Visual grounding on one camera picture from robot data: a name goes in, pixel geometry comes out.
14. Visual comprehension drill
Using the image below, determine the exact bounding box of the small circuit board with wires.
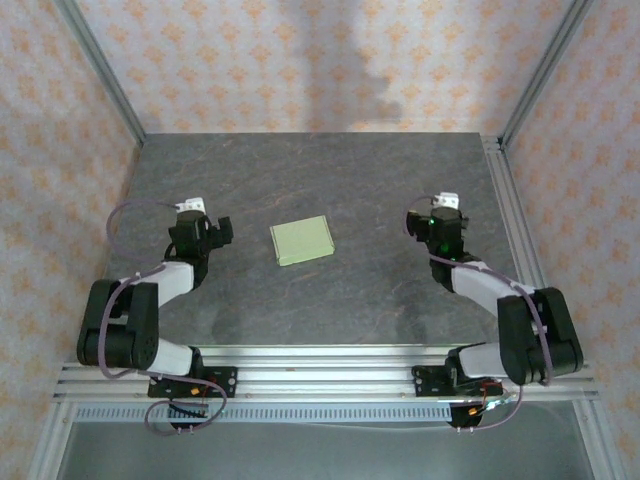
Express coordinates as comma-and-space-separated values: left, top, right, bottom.
467, 392, 517, 419

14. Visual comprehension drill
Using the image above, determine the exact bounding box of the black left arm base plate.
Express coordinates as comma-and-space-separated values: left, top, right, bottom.
147, 364, 238, 400

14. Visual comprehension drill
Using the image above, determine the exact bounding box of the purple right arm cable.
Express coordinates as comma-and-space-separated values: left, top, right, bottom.
402, 194, 554, 435

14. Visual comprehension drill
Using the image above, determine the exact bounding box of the aluminium frame leg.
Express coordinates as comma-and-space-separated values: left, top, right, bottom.
29, 399, 76, 480
572, 399, 611, 480

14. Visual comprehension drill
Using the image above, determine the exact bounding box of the light green paper box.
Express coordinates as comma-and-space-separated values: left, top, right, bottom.
268, 214, 336, 269

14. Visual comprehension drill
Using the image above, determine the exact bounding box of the aluminium side rail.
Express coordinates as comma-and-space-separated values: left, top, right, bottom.
480, 133, 571, 362

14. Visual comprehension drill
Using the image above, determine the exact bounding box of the slotted grey cable duct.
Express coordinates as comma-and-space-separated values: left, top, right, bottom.
74, 402, 454, 425

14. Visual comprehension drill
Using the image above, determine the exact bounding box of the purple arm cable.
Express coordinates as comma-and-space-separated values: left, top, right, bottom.
402, 194, 554, 435
97, 198, 229, 437

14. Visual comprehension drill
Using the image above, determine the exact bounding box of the aluminium frame post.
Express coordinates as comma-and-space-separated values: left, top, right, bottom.
498, 0, 597, 147
53, 0, 147, 147

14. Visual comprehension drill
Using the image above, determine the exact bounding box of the aluminium mounting rail beam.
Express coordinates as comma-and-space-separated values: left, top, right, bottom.
52, 342, 601, 404

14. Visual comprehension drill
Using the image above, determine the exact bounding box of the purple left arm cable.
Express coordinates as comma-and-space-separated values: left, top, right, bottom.
97, 198, 229, 437

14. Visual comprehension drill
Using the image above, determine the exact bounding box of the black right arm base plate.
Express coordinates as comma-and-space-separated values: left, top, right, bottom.
411, 364, 503, 400

